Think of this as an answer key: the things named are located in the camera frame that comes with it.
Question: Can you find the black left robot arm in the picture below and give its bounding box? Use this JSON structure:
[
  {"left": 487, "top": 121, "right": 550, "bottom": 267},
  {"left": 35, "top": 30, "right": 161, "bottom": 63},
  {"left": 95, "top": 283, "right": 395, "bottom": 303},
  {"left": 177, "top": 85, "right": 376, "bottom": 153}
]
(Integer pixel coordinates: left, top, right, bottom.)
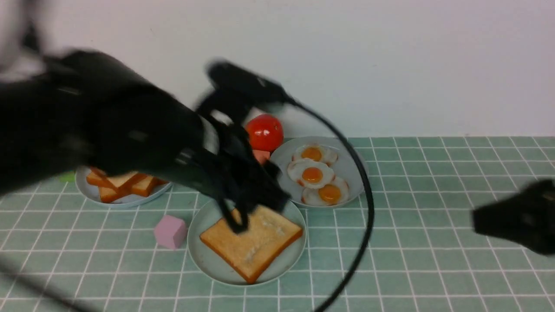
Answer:
[{"left": 0, "top": 51, "right": 289, "bottom": 233}]

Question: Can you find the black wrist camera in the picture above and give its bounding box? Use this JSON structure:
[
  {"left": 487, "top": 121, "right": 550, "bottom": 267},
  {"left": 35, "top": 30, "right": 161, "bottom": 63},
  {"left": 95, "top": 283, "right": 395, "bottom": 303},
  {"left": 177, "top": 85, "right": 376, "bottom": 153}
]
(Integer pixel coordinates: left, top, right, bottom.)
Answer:
[{"left": 193, "top": 60, "right": 291, "bottom": 124}]

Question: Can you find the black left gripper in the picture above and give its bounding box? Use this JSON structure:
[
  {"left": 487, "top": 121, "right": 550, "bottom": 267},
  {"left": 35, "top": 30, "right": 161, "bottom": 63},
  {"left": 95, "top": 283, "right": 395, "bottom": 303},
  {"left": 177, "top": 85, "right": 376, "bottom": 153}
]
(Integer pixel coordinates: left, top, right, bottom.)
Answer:
[{"left": 151, "top": 116, "right": 290, "bottom": 234}]

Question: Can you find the red tomato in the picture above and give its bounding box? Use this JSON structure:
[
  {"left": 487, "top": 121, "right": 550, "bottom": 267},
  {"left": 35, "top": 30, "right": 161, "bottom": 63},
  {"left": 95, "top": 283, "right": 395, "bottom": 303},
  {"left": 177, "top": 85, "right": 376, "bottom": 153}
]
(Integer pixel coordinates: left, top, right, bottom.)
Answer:
[{"left": 245, "top": 114, "right": 285, "bottom": 153}]

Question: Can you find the light blue bread plate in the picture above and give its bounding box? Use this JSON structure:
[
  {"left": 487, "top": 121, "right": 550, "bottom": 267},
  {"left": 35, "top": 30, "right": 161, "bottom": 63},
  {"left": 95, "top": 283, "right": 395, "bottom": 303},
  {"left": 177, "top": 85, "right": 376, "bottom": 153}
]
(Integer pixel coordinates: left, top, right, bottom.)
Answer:
[{"left": 75, "top": 167, "right": 172, "bottom": 208}]

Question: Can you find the black cable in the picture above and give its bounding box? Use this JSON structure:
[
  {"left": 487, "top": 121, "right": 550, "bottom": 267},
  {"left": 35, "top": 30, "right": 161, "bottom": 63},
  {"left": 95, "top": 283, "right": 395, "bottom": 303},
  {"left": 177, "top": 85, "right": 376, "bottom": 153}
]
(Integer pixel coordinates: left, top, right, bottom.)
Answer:
[{"left": 277, "top": 97, "right": 375, "bottom": 312}]

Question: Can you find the salmon pink cube block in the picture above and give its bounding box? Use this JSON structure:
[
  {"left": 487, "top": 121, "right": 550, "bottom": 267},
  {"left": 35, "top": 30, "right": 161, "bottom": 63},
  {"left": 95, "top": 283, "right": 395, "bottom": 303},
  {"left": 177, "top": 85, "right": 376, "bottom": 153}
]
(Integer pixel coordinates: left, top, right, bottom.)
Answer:
[{"left": 252, "top": 149, "right": 271, "bottom": 165}]

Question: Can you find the toast slice sandwich top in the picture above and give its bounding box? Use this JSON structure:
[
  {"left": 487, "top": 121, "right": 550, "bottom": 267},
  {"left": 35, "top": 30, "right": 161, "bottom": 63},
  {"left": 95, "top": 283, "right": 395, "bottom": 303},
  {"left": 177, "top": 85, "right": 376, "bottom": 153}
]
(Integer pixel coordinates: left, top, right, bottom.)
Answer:
[{"left": 86, "top": 170, "right": 147, "bottom": 191}]

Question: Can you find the green checkered tablecloth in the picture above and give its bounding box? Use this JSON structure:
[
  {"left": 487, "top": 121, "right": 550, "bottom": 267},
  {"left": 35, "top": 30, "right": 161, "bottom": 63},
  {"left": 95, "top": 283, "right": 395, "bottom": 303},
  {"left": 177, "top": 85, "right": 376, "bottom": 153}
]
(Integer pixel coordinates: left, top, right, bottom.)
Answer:
[{"left": 0, "top": 137, "right": 555, "bottom": 312}]

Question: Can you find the toast slice on stack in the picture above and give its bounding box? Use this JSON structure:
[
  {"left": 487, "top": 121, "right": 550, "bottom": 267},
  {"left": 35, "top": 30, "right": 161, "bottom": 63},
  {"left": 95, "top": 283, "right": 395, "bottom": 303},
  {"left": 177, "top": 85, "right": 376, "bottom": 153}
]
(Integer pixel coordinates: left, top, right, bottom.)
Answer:
[{"left": 130, "top": 175, "right": 168, "bottom": 197}]

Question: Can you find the green cube block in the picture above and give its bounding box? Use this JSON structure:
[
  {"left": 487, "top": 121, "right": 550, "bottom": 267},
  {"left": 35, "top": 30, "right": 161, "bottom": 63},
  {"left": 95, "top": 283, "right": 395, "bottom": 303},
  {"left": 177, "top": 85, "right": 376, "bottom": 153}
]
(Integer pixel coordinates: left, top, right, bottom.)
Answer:
[{"left": 58, "top": 171, "right": 75, "bottom": 182}]

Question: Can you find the green centre plate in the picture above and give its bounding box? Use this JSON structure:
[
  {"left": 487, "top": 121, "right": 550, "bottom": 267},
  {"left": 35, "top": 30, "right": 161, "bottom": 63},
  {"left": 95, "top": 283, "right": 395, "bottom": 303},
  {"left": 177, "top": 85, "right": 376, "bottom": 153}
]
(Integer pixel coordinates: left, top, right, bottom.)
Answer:
[{"left": 187, "top": 197, "right": 307, "bottom": 286}]

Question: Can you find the lower toast slice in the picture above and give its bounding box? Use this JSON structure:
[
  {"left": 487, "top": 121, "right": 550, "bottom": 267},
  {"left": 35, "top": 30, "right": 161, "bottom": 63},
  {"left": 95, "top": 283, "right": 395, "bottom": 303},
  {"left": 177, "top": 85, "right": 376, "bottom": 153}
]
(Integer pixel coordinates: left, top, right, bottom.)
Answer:
[{"left": 98, "top": 186, "right": 130, "bottom": 203}]

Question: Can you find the fried egg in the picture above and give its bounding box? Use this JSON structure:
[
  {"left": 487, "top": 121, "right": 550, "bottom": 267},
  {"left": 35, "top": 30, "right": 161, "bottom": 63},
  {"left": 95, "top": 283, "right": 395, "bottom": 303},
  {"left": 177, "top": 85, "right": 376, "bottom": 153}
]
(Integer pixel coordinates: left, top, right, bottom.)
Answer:
[
  {"left": 286, "top": 158, "right": 336, "bottom": 189},
  {"left": 291, "top": 144, "right": 339, "bottom": 166},
  {"left": 301, "top": 176, "right": 349, "bottom": 207}
]

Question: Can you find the toast slice sandwich base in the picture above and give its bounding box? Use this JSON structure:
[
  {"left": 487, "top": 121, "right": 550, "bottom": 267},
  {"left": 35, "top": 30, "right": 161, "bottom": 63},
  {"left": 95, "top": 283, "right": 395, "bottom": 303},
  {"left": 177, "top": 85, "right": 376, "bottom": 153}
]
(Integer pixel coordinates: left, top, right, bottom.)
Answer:
[{"left": 199, "top": 205, "right": 304, "bottom": 284}]

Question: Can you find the grey egg plate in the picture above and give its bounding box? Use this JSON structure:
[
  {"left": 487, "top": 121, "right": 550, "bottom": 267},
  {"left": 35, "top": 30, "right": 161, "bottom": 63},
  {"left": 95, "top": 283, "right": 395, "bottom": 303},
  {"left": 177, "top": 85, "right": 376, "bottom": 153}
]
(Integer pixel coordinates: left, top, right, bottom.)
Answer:
[{"left": 270, "top": 136, "right": 363, "bottom": 207}]

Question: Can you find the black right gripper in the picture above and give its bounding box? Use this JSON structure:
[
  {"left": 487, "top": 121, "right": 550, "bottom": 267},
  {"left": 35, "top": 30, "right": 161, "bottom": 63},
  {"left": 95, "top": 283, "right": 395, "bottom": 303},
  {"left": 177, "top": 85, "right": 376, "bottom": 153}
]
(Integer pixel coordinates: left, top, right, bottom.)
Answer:
[{"left": 471, "top": 179, "right": 555, "bottom": 255}]

